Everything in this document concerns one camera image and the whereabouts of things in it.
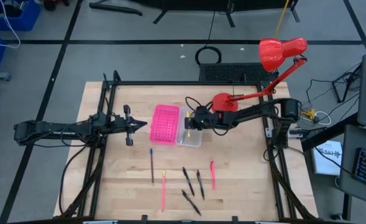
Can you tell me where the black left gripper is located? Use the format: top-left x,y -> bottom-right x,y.
123,105 -> 149,147

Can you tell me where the blue pen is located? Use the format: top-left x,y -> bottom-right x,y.
149,147 -> 155,187

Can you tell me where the pink highlighter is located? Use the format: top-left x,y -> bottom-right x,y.
209,160 -> 217,191

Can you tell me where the black gel pen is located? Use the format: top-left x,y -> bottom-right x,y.
196,169 -> 206,201

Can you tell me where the black marker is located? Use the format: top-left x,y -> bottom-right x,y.
182,166 -> 196,197

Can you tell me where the pink pencil with yellow eraser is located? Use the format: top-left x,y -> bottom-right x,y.
161,170 -> 167,213

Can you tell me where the black Pilot G-2 pen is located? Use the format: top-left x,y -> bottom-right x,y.
181,189 -> 203,217

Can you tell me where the pink plastic box lid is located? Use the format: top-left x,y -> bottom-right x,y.
149,104 -> 180,146

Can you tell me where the clear plastic supply box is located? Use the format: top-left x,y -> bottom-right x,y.
175,106 -> 203,148

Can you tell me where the black perforated crate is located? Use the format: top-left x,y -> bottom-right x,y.
198,62 -> 279,83

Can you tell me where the yellow power plug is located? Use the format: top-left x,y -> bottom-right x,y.
300,108 -> 317,121

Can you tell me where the red desk lamp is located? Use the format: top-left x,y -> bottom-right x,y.
211,37 -> 308,113

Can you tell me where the black partition screen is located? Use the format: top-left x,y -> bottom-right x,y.
129,0 -> 301,29

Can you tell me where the white booklet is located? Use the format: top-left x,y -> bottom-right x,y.
311,139 -> 344,177

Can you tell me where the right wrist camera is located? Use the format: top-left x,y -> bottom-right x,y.
194,106 -> 211,129

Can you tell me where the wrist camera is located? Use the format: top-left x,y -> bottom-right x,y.
194,106 -> 211,129
108,113 -> 124,127

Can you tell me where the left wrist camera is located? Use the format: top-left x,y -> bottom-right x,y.
108,113 -> 124,127

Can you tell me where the black aluminium table frame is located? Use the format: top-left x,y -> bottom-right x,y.
53,70 -> 319,224

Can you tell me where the black coiled cable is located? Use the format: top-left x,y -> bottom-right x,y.
194,11 -> 222,67

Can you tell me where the black ring-topped stand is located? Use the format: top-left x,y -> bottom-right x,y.
88,1 -> 143,17

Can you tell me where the yellow cable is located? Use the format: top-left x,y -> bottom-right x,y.
274,0 -> 291,40

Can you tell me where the white cable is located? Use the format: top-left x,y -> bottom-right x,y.
0,0 -> 21,50

